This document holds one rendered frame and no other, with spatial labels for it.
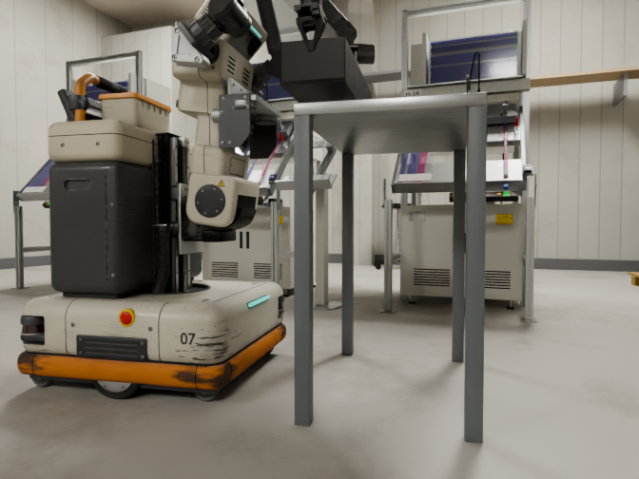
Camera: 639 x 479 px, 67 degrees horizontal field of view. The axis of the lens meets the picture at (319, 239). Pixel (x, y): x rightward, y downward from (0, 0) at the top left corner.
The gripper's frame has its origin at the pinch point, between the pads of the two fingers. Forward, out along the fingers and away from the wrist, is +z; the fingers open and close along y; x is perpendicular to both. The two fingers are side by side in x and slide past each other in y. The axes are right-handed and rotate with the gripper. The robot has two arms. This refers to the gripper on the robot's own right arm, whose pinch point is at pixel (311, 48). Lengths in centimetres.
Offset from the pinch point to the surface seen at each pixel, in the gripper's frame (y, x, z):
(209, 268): 199, 127, 74
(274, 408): 3, 13, 95
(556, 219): 452, -165, 39
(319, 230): 163, 36, 47
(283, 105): 209, 72, -42
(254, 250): 195, 90, 61
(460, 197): 59, -40, 36
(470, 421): -6, -38, 91
